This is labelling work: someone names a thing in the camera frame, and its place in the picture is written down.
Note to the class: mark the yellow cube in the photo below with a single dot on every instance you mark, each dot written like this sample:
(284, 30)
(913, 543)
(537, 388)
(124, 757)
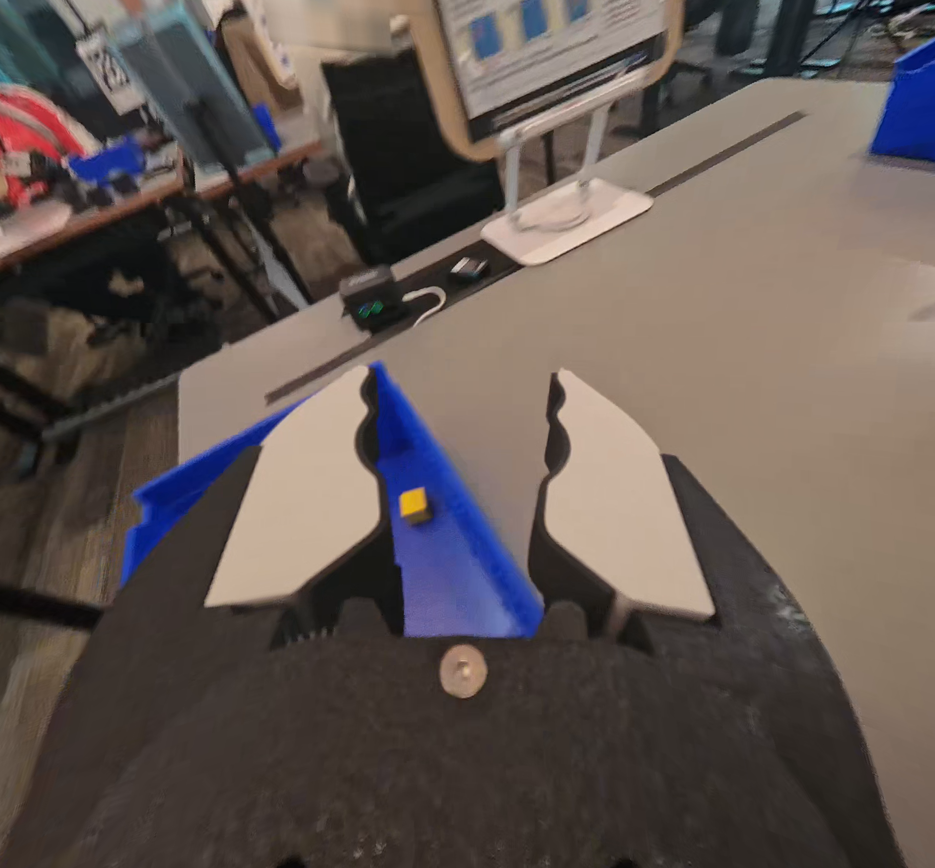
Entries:
(414, 504)

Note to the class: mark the black tripod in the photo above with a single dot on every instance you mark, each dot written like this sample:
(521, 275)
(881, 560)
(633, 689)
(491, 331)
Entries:
(241, 210)

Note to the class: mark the red white object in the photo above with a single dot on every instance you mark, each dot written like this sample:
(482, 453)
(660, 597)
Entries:
(36, 137)

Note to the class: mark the blue plastic bin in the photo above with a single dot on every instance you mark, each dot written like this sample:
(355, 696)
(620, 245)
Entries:
(909, 115)

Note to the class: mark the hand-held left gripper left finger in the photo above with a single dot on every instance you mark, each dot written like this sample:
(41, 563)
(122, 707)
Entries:
(299, 510)

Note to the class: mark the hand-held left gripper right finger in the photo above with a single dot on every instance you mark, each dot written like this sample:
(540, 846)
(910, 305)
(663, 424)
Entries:
(621, 517)

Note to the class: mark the black office chair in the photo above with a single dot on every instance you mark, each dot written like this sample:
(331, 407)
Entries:
(409, 152)

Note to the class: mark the wood-framed instruction board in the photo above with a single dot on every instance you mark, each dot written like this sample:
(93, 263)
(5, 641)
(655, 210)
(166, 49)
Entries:
(555, 6)

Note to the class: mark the blue plastic object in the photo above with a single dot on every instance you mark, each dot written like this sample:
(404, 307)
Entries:
(453, 568)

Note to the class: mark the black charger case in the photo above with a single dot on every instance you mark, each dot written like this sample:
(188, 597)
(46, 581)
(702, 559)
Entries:
(369, 291)

